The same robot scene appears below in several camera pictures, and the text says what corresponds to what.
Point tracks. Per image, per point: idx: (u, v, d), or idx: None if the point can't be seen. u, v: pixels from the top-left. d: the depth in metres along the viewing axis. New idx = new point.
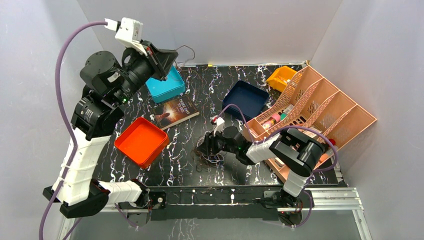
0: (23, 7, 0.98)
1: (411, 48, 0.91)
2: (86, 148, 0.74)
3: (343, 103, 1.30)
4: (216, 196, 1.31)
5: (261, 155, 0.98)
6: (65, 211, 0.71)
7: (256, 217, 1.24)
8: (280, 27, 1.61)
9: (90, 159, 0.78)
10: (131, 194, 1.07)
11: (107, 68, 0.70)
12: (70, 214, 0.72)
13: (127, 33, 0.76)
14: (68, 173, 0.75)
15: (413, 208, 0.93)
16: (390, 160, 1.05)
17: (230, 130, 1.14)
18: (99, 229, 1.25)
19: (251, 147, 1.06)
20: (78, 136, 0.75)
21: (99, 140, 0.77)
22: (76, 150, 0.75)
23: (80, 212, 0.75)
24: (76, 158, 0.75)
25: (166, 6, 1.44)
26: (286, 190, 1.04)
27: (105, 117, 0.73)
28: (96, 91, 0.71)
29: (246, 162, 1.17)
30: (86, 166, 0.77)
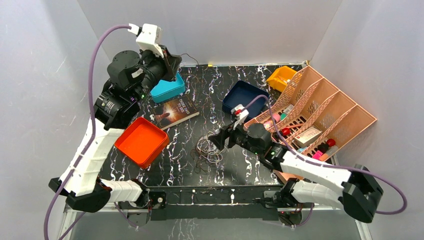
0: (23, 8, 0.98)
1: (411, 48, 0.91)
2: (103, 137, 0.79)
3: (343, 103, 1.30)
4: (216, 196, 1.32)
5: (302, 174, 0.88)
6: (72, 200, 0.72)
7: (256, 216, 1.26)
8: (279, 27, 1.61)
9: (103, 150, 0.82)
10: (132, 193, 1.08)
11: (132, 64, 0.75)
12: (76, 204, 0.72)
13: (149, 37, 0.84)
14: (80, 162, 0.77)
15: (414, 208, 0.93)
16: (390, 159, 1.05)
17: (257, 129, 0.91)
18: (99, 229, 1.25)
19: (290, 156, 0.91)
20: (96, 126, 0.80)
21: (114, 131, 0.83)
22: (93, 139, 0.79)
23: (85, 205, 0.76)
24: (91, 147, 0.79)
25: (166, 6, 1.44)
26: (293, 193, 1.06)
27: (124, 109, 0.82)
28: (118, 84, 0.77)
29: (272, 166, 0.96)
30: (98, 157, 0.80)
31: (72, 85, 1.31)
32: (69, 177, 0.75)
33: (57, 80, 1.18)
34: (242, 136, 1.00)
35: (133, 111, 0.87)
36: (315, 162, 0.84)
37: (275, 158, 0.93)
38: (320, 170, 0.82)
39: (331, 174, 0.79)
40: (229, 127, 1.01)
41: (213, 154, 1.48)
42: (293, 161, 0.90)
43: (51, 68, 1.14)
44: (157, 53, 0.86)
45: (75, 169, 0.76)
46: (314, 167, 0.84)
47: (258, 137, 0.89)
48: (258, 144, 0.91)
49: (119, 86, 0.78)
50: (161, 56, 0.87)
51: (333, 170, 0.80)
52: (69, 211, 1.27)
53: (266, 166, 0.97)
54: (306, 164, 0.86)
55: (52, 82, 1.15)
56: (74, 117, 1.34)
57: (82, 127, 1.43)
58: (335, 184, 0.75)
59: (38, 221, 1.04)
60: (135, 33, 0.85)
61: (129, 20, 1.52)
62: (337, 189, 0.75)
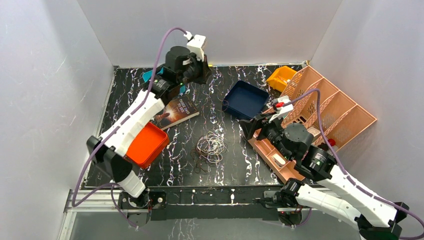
0: (23, 8, 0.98)
1: (411, 48, 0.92)
2: (153, 104, 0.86)
3: (343, 103, 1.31)
4: (216, 196, 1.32)
5: (342, 194, 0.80)
6: (112, 153, 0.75)
7: (256, 217, 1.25)
8: (280, 27, 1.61)
9: (147, 117, 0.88)
10: (137, 186, 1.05)
11: (183, 53, 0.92)
12: (113, 159, 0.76)
13: (198, 42, 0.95)
14: (127, 122, 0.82)
15: (413, 208, 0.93)
16: (390, 160, 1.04)
17: (296, 130, 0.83)
18: (100, 229, 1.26)
19: (339, 174, 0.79)
20: (148, 97, 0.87)
21: (159, 105, 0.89)
22: (143, 104, 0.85)
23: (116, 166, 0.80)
24: (139, 111, 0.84)
25: (166, 5, 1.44)
26: (298, 197, 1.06)
27: (171, 88, 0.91)
28: (171, 67, 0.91)
29: (311, 174, 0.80)
30: (140, 124, 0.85)
31: (72, 85, 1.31)
32: (113, 133, 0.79)
33: (56, 80, 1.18)
34: (277, 133, 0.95)
35: (173, 95, 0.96)
36: (367, 190, 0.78)
37: (315, 167, 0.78)
38: (370, 200, 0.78)
39: (379, 207, 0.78)
40: (264, 120, 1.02)
41: (213, 154, 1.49)
42: (340, 180, 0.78)
43: (51, 67, 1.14)
44: (200, 57, 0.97)
45: (120, 127, 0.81)
46: (364, 195, 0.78)
47: (298, 140, 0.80)
48: (296, 146, 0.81)
49: (169, 70, 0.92)
50: (202, 59, 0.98)
51: (380, 202, 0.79)
52: (69, 211, 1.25)
53: (304, 175, 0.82)
54: (356, 189, 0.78)
55: (52, 82, 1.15)
56: (74, 116, 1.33)
57: (82, 126, 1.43)
58: (382, 221, 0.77)
59: (37, 221, 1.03)
60: (188, 38, 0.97)
61: (129, 20, 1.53)
62: (379, 224, 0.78)
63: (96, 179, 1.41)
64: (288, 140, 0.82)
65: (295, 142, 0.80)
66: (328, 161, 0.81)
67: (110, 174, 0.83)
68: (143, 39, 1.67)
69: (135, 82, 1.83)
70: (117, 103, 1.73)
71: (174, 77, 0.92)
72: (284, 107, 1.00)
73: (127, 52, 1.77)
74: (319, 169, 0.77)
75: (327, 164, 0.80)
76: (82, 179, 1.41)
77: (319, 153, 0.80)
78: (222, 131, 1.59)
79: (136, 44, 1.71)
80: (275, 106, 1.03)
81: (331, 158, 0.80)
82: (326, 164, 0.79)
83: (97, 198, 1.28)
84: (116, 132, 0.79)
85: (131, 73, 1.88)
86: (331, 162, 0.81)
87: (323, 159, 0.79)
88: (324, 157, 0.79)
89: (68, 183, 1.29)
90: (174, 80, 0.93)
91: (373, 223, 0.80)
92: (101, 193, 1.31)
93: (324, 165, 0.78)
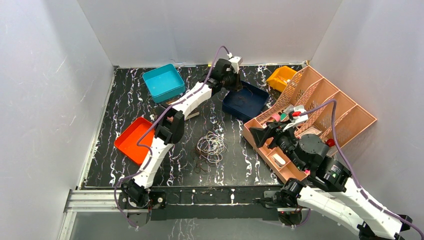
0: (22, 7, 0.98)
1: (411, 48, 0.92)
2: (207, 91, 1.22)
3: (343, 103, 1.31)
4: (216, 196, 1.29)
5: (353, 206, 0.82)
6: (181, 115, 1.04)
7: (256, 217, 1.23)
8: (280, 27, 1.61)
9: (199, 100, 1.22)
10: (151, 175, 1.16)
11: (227, 63, 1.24)
12: (180, 120, 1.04)
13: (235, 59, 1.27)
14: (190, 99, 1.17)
15: (412, 209, 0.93)
16: (390, 160, 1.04)
17: (311, 142, 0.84)
18: (100, 230, 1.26)
19: (352, 187, 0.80)
20: (204, 86, 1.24)
21: (207, 95, 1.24)
22: (201, 89, 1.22)
23: (177, 129, 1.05)
24: (199, 93, 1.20)
25: (166, 4, 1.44)
26: (302, 200, 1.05)
27: (216, 86, 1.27)
28: (217, 71, 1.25)
29: (326, 186, 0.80)
30: (197, 102, 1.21)
31: (72, 85, 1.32)
32: (180, 103, 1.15)
33: (56, 79, 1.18)
34: (290, 143, 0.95)
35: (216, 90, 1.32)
36: (377, 204, 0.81)
37: (330, 179, 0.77)
38: (379, 213, 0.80)
39: (387, 220, 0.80)
40: (278, 128, 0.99)
41: (213, 154, 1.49)
42: (354, 193, 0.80)
43: (51, 67, 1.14)
44: (235, 69, 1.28)
45: (185, 100, 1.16)
46: (374, 208, 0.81)
47: (313, 152, 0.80)
48: (311, 158, 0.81)
49: (216, 72, 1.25)
50: (236, 71, 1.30)
51: (388, 215, 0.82)
52: (69, 211, 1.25)
53: (318, 186, 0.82)
54: (368, 203, 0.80)
55: (52, 82, 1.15)
56: (74, 116, 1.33)
57: (82, 127, 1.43)
58: (388, 233, 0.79)
59: (37, 222, 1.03)
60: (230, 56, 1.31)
61: (129, 20, 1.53)
62: (385, 235, 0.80)
63: (97, 179, 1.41)
64: (303, 151, 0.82)
65: (310, 153, 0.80)
66: (343, 173, 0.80)
67: (166, 135, 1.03)
68: (143, 38, 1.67)
69: (135, 82, 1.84)
70: (117, 102, 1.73)
71: (218, 78, 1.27)
72: (300, 116, 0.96)
73: (126, 52, 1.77)
74: (334, 181, 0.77)
75: (342, 176, 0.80)
76: (82, 179, 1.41)
77: (335, 165, 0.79)
78: (222, 131, 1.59)
79: (136, 44, 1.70)
80: (291, 115, 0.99)
81: (346, 171, 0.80)
82: (340, 176, 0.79)
83: (97, 198, 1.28)
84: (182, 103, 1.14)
85: (131, 74, 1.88)
86: (346, 174, 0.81)
87: (338, 171, 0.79)
88: (339, 169, 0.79)
89: (68, 183, 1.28)
90: (219, 81, 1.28)
91: (379, 234, 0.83)
92: (101, 193, 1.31)
93: (339, 178, 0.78)
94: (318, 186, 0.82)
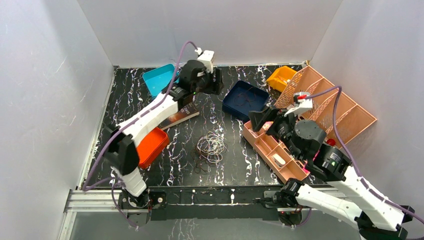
0: (22, 8, 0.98)
1: (411, 49, 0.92)
2: (170, 105, 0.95)
3: (343, 103, 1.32)
4: (216, 196, 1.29)
5: (353, 196, 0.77)
6: (129, 141, 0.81)
7: (256, 217, 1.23)
8: (280, 27, 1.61)
9: (161, 117, 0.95)
10: (139, 183, 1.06)
11: (199, 66, 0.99)
12: (129, 148, 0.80)
13: (207, 56, 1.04)
14: (145, 117, 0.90)
15: (414, 209, 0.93)
16: (390, 159, 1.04)
17: (307, 127, 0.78)
18: (99, 230, 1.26)
19: (353, 177, 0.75)
20: (166, 98, 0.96)
21: (172, 109, 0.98)
22: (161, 103, 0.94)
23: (126, 158, 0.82)
24: (158, 109, 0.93)
25: (166, 5, 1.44)
26: (300, 198, 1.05)
27: (185, 97, 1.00)
28: (186, 77, 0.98)
29: (324, 175, 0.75)
30: (156, 120, 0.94)
31: (72, 85, 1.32)
32: (132, 123, 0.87)
33: (56, 80, 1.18)
34: (288, 129, 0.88)
35: (188, 101, 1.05)
36: (379, 195, 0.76)
37: (329, 167, 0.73)
38: (381, 204, 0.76)
39: (388, 211, 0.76)
40: (278, 112, 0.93)
41: (213, 154, 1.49)
42: (354, 183, 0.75)
43: (51, 68, 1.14)
44: (209, 68, 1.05)
45: (139, 119, 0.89)
46: (375, 199, 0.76)
47: (310, 137, 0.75)
48: (308, 144, 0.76)
49: (184, 79, 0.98)
50: (211, 71, 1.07)
51: (389, 206, 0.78)
52: (69, 211, 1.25)
53: (316, 176, 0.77)
54: (369, 193, 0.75)
55: (52, 82, 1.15)
56: (74, 116, 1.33)
57: (82, 127, 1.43)
58: (390, 225, 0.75)
59: (38, 221, 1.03)
60: (198, 53, 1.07)
61: (129, 20, 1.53)
62: (385, 227, 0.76)
63: (97, 179, 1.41)
64: (299, 137, 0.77)
65: (307, 140, 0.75)
66: (343, 162, 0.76)
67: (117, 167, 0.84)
68: (143, 38, 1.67)
69: (135, 82, 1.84)
70: (117, 103, 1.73)
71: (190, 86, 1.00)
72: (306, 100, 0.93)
73: (126, 52, 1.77)
74: (334, 170, 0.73)
75: (341, 164, 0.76)
76: (82, 179, 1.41)
77: (334, 153, 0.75)
78: (222, 131, 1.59)
79: (136, 44, 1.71)
80: (296, 99, 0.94)
81: (347, 159, 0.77)
82: (340, 164, 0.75)
83: (97, 198, 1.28)
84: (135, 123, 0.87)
85: (131, 73, 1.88)
86: (345, 163, 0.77)
87: (338, 159, 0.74)
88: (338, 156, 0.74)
89: (68, 183, 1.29)
90: (188, 89, 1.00)
91: (379, 226, 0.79)
92: (101, 193, 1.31)
93: (339, 166, 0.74)
94: (316, 175, 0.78)
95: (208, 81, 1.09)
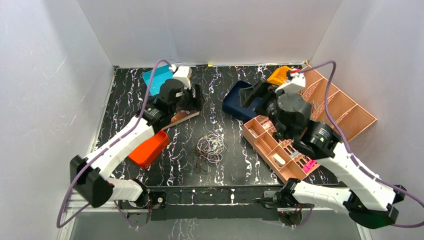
0: (23, 8, 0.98)
1: (411, 49, 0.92)
2: (144, 131, 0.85)
3: (343, 103, 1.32)
4: (216, 196, 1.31)
5: (343, 174, 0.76)
6: (95, 176, 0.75)
7: (256, 217, 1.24)
8: (280, 27, 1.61)
9: (135, 143, 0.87)
10: (132, 193, 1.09)
11: (177, 86, 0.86)
12: (95, 184, 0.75)
13: (184, 72, 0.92)
14: (115, 146, 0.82)
15: (414, 209, 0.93)
16: (390, 159, 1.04)
17: (291, 100, 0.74)
18: (98, 230, 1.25)
19: (343, 153, 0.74)
20: (139, 122, 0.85)
21: (146, 134, 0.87)
22: (133, 129, 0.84)
23: (94, 192, 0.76)
24: (130, 136, 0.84)
25: (166, 4, 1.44)
26: (296, 194, 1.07)
27: (162, 119, 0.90)
28: (163, 98, 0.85)
29: (312, 152, 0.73)
30: (128, 147, 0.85)
31: (72, 85, 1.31)
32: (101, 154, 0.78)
33: (56, 80, 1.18)
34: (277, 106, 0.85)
35: (165, 122, 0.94)
36: (369, 172, 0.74)
37: (317, 143, 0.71)
38: (370, 182, 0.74)
39: (378, 190, 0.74)
40: (270, 87, 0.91)
41: (213, 154, 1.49)
42: (343, 160, 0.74)
43: (51, 68, 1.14)
44: (186, 84, 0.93)
45: (108, 148, 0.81)
46: (365, 177, 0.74)
47: (294, 110, 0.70)
48: (292, 119, 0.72)
49: (162, 101, 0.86)
50: (188, 87, 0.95)
51: (379, 185, 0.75)
52: (69, 211, 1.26)
53: (303, 152, 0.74)
54: (358, 170, 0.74)
55: (52, 82, 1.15)
56: (74, 116, 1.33)
57: (82, 127, 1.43)
58: (379, 205, 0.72)
59: (37, 221, 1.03)
60: (174, 67, 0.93)
61: (129, 20, 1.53)
62: (375, 207, 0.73)
63: None
64: (283, 111, 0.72)
65: (291, 113, 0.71)
66: (331, 138, 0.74)
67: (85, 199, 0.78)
68: (143, 38, 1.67)
69: (135, 82, 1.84)
70: (117, 102, 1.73)
71: (167, 108, 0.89)
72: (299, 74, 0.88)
73: (126, 52, 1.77)
74: (322, 145, 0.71)
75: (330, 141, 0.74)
76: None
77: (322, 128, 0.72)
78: (222, 131, 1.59)
79: (136, 44, 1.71)
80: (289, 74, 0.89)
81: (336, 135, 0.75)
82: (329, 140, 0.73)
83: None
84: (103, 154, 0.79)
85: (131, 73, 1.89)
86: (334, 139, 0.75)
87: (326, 135, 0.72)
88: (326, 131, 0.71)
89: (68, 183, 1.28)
90: (166, 111, 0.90)
91: (369, 207, 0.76)
92: None
93: (327, 142, 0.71)
94: (303, 152, 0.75)
95: (188, 97, 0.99)
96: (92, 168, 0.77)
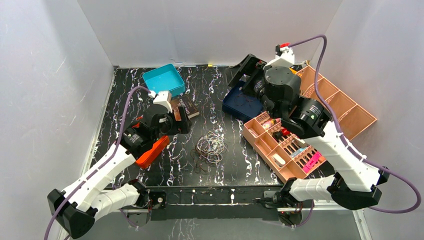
0: (23, 8, 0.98)
1: (411, 48, 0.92)
2: (122, 160, 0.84)
3: (343, 103, 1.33)
4: (216, 196, 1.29)
5: (330, 154, 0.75)
6: (72, 211, 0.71)
7: (256, 217, 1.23)
8: (280, 27, 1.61)
9: (114, 172, 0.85)
10: (127, 199, 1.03)
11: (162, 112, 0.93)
12: (72, 219, 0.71)
13: (163, 97, 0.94)
14: (93, 177, 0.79)
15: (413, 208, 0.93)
16: (389, 159, 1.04)
17: (280, 74, 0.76)
18: (97, 231, 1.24)
19: (332, 132, 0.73)
20: (117, 150, 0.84)
21: (125, 162, 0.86)
22: (111, 159, 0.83)
23: (73, 227, 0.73)
24: (108, 166, 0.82)
25: (166, 4, 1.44)
26: (292, 192, 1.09)
27: (144, 144, 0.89)
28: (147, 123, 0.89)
29: (301, 129, 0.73)
30: (107, 178, 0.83)
31: (72, 85, 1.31)
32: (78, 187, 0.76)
33: (56, 80, 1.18)
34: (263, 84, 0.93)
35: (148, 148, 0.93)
36: (357, 153, 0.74)
37: (307, 119, 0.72)
38: (358, 163, 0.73)
39: (365, 171, 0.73)
40: (258, 63, 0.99)
41: (213, 154, 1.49)
42: (333, 139, 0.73)
43: (51, 68, 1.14)
44: (168, 109, 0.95)
45: (85, 182, 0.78)
46: (353, 157, 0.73)
47: (282, 83, 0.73)
48: (281, 95, 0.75)
49: (145, 125, 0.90)
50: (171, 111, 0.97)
51: (365, 167, 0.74)
52: None
53: (291, 130, 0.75)
54: (346, 150, 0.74)
55: (52, 82, 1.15)
56: (74, 116, 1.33)
57: (82, 127, 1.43)
58: (364, 186, 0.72)
59: (37, 221, 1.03)
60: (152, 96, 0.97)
61: (129, 20, 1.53)
62: (360, 188, 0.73)
63: None
64: (270, 85, 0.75)
65: (279, 86, 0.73)
66: (322, 117, 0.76)
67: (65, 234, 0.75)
68: (143, 38, 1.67)
69: (135, 82, 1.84)
70: (117, 102, 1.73)
71: (149, 133, 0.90)
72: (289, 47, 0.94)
73: (126, 52, 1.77)
74: (312, 123, 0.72)
75: (320, 120, 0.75)
76: None
77: (312, 105, 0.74)
78: (222, 131, 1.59)
79: (136, 44, 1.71)
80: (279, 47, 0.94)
81: (327, 114, 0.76)
82: (319, 118, 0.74)
83: None
84: (80, 188, 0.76)
85: (131, 73, 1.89)
86: (324, 118, 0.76)
87: (317, 112, 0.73)
88: (315, 107, 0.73)
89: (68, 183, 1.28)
90: (148, 136, 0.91)
91: (353, 188, 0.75)
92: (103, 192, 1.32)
93: (316, 119, 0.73)
94: (293, 131, 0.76)
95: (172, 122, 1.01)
96: (69, 204, 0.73)
